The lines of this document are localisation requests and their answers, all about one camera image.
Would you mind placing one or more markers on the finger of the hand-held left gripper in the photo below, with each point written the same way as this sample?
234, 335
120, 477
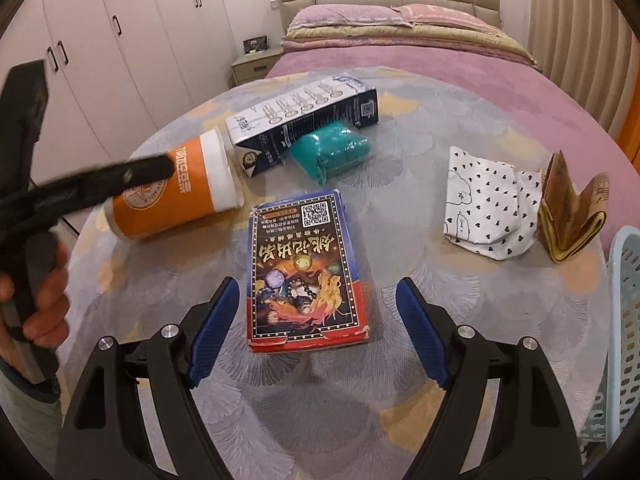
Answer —
25, 120
110, 180

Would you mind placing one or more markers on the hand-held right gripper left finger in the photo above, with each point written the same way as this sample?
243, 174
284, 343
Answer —
215, 330

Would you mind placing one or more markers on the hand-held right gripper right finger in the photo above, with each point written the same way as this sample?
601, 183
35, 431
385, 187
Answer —
420, 330

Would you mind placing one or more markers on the orange paper cup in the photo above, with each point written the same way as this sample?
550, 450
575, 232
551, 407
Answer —
165, 205

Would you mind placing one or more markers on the red blue printed card box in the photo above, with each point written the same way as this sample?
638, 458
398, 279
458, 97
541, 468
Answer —
300, 270

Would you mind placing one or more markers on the light blue plastic basket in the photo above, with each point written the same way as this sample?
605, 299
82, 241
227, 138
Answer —
625, 310

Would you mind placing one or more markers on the person's left forearm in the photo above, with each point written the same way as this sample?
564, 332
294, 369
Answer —
25, 425

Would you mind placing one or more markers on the person's left hand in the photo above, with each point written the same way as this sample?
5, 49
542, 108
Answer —
52, 305

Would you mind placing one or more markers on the white wardrobe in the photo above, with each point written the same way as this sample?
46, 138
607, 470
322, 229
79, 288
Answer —
125, 60

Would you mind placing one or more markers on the white heart-patterned paper bag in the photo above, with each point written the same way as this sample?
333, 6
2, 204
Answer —
480, 200

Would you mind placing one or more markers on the beige nightstand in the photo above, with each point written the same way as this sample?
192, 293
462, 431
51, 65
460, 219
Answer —
250, 65

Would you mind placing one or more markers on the teal plastic bag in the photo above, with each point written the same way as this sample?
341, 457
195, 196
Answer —
330, 152

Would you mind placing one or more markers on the long blue white carton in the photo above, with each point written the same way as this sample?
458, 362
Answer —
300, 120

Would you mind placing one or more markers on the purple bed blanket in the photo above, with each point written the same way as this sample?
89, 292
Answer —
450, 65

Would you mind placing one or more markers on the orange curtain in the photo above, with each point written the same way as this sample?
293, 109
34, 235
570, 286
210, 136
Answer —
629, 142

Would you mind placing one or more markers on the purple pillow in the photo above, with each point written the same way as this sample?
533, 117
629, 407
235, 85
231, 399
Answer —
345, 17

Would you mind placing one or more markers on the beige folded quilt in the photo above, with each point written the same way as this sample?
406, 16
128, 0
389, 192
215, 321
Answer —
450, 35

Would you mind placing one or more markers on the pink pillow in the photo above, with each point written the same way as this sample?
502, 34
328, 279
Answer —
440, 12

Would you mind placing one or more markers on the beige curtain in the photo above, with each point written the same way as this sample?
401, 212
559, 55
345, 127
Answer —
575, 35

